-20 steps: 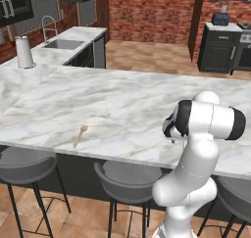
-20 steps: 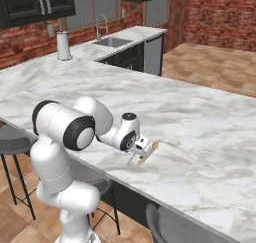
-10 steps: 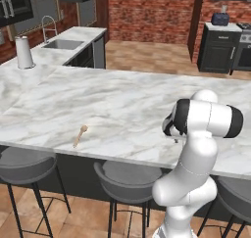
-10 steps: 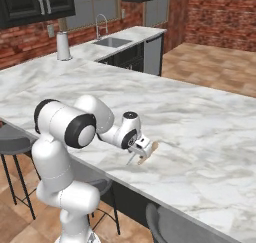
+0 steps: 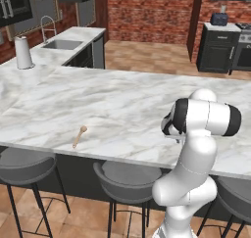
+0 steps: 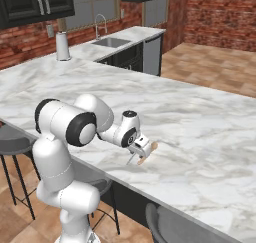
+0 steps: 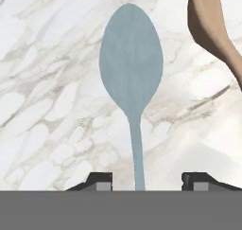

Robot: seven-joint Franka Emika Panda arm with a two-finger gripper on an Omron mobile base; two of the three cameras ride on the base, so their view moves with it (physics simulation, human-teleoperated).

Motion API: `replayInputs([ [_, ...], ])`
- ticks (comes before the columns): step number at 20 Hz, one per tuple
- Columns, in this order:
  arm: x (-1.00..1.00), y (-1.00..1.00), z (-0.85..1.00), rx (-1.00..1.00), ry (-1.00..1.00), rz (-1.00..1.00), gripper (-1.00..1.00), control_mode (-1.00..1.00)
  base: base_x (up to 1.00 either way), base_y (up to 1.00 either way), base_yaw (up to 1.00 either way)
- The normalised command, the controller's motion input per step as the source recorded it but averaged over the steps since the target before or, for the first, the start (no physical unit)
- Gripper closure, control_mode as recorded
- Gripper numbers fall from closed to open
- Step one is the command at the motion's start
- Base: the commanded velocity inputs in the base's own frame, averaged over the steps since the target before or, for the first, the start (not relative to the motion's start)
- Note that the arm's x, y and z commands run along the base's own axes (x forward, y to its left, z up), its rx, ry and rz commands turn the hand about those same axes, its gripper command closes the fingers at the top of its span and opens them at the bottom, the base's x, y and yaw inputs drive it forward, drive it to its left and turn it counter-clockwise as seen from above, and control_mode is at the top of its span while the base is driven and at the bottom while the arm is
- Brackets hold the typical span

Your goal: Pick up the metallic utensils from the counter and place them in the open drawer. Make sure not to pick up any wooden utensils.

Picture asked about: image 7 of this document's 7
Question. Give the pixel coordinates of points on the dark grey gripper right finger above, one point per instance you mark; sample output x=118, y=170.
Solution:
x=197, y=179

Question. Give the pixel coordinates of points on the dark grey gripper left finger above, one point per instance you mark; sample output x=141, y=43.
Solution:
x=100, y=179

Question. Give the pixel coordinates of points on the grey-blue metallic spoon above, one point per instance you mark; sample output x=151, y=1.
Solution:
x=130, y=60

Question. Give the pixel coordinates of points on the brown wooden utensil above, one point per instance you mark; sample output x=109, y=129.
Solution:
x=210, y=28

